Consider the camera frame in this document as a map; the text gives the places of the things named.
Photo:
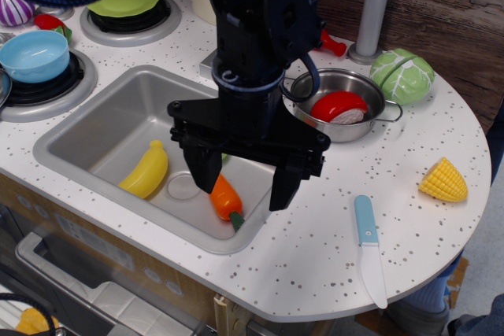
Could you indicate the grey stove knob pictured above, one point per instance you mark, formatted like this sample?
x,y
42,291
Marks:
x,y
62,14

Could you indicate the silver toy faucet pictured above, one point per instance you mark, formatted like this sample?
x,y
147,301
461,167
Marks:
x,y
205,66

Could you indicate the orange toy carrot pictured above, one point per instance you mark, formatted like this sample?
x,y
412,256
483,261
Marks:
x,y
227,203

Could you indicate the grey support pole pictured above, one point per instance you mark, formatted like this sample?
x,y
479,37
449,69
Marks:
x,y
366,48

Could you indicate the red toy ketchup bottle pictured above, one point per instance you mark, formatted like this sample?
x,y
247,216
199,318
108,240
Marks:
x,y
328,43

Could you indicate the orange toy below counter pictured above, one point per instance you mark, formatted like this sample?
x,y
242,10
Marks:
x,y
32,322

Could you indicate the red toy strawberry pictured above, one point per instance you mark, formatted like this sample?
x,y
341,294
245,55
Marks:
x,y
51,23

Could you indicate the purple toy onion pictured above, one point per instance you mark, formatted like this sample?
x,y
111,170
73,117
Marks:
x,y
16,12

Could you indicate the back right stove burner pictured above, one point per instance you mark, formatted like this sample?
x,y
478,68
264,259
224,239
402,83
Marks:
x,y
148,27

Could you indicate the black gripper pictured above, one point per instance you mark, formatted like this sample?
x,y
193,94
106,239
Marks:
x,y
253,124

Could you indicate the green toy plate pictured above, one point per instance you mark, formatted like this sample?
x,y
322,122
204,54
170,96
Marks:
x,y
121,8

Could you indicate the yellow toy corn piece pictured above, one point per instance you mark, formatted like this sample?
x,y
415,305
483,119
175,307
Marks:
x,y
444,182

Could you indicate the cream toy detergent bottle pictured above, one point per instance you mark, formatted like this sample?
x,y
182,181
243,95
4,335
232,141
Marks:
x,y
204,10

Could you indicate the blue white toy knife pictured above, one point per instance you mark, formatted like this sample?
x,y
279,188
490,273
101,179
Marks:
x,y
371,267

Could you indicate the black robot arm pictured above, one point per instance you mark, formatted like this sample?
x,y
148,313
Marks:
x,y
257,40

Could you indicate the front left stove burner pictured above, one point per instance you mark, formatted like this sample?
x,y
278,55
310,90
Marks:
x,y
30,102

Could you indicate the small steel pan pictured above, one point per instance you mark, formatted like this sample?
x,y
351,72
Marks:
x,y
335,79

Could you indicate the stove burner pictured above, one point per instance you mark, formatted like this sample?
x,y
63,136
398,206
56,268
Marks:
x,y
148,27
30,102

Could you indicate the blue toy bowl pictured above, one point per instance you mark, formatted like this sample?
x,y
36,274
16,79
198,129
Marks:
x,y
35,56

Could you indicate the yellow toy banana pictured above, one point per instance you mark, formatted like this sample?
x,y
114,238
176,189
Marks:
x,y
150,171

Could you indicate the grey shoe with sock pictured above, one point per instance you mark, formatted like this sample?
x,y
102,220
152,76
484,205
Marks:
x,y
424,312

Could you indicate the green toy cabbage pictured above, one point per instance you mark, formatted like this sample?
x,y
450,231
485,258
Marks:
x,y
402,76

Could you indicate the grey toy sink basin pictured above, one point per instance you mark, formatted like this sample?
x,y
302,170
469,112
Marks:
x,y
101,142

